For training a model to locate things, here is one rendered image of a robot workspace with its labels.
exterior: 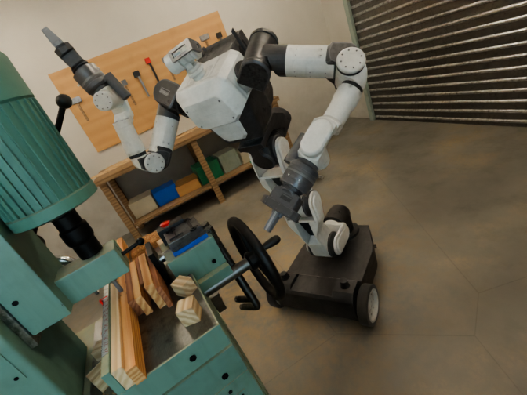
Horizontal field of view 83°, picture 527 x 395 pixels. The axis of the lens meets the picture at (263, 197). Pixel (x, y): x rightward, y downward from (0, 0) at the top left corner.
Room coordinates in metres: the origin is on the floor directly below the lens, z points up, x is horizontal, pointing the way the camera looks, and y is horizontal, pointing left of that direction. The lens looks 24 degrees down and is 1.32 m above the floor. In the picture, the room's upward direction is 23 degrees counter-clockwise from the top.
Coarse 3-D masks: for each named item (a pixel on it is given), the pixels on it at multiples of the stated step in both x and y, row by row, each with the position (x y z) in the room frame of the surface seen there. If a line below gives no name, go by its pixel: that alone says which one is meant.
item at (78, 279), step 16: (112, 240) 0.70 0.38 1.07; (96, 256) 0.63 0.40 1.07; (112, 256) 0.63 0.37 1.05; (64, 272) 0.62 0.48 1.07; (80, 272) 0.61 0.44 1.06; (96, 272) 0.62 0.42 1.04; (112, 272) 0.63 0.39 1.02; (64, 288) 0.60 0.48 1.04; (80, 288) 0.61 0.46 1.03; (96, 288) 0.61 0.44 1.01
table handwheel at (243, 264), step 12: (228, 228) 0.85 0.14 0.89; (240, 228) 0.72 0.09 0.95; (240, 240) 0.88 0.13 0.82; (252, 240) 0.68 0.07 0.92; (240, 252) 0.88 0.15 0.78; (252, 252) 0.76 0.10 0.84; (264, 252) 0.65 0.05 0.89; (240, 264) 0.74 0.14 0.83; (252, 264) 0.73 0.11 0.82; (264, 264) 0.64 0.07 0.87; (228, 276) 0.72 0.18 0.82; (276, 276) 0.63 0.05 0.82; (216, 288) 0.70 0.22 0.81; (264, 288) 0.77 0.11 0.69; (276, 288) 0.63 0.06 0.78
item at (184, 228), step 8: (176, 224) 0.79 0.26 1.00; (184, 224) 0.77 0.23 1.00; (192, 224) 0.75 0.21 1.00; (200, 224) 0.73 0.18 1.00; (160, 232) 0.77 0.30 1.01; (168, 232) 0.77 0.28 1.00; (176, 232) 0.74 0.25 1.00; (184, 232) 0.72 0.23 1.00; (192, 232) 0.71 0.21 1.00; (200, 232) 0.72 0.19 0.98; (168, 240) 0.72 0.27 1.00; (176, 240) 0.70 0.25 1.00; (184, 240) 0.70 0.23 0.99; (192, 240) 0.71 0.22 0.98; (200, 240) 0.71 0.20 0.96; (176, 248) 0.70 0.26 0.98; (184, 248) 0.70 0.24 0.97
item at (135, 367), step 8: (120, 240) 1.02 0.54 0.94; (128, 256) 0.93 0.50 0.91; (120, 280) 0.73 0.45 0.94; (120, 296) 0.65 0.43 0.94; (128, 304) 0.60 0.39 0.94; (128, 312) 0.57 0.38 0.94; (128, 320) 0.54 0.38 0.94; (136, 320) 0.57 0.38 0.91; (128, 328) 0.52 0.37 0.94; (136, 328) 0.54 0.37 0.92; (128, 336) 0.49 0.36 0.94; (136, 336) 0.51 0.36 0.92; (128, 344) 0.47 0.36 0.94; (136, 344) 0.48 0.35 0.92; (128, 352) 0.45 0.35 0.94; (136, 352) 0.45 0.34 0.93; (128, 360) 0.43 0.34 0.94; (136, 360) 0.43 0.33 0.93; (128, 368) 0.41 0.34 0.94; (136, 368) 0.41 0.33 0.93; (144, 368) 0.43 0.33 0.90; (136, 376) 0.41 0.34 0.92; (144, 376) 0.41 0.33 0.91; (136, 384) 0.41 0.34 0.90
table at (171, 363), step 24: (168, 288) 0.66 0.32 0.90; (168, 312) 0.57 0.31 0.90; (144, 336) 0.52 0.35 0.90; (168, 336) 0.49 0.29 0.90; (192, 336) 0.46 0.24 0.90; (216, 336) 0.46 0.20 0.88; (144, 360) 0.46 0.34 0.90; (168, 360) 0.43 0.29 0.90; (192, 360) 0.44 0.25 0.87; (144, 384) 0.41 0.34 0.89; (168, 384) 0.42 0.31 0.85
